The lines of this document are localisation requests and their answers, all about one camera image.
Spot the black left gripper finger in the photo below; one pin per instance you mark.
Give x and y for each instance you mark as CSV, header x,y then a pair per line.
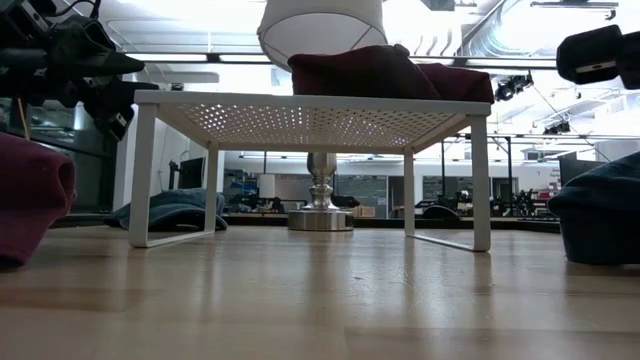
x,y
127,64
135,92

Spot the maroon pink cap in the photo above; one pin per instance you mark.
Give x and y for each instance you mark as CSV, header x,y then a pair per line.
x,y
370,75
30,200

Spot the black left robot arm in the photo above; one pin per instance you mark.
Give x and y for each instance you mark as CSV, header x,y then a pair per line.
x,y
22,60

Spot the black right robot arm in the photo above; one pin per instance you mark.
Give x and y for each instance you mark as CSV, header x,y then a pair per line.
x,y
631,60

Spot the black ceiling spotlight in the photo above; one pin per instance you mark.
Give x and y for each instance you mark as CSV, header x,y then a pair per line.
x,y
510,89

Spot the black computer monitor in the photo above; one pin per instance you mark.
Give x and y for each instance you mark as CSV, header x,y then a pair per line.
x,y
192,174

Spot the teal blue cap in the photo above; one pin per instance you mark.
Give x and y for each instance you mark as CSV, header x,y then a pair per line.
x,y
175,210

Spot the dark navy cap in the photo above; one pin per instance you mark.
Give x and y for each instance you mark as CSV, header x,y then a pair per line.
x,y
600,220

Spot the white perforated metal shelf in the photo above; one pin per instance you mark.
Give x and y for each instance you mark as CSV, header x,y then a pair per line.
x,y
310,107

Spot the silver lamp with white shade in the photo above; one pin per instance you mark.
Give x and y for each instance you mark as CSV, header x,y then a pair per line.
x,y
320,25

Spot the brown cardboard box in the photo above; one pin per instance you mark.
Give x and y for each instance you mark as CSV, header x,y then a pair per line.
x,y
365,211

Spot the black table frame rail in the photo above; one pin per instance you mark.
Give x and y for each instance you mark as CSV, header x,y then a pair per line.
x,y
260,220

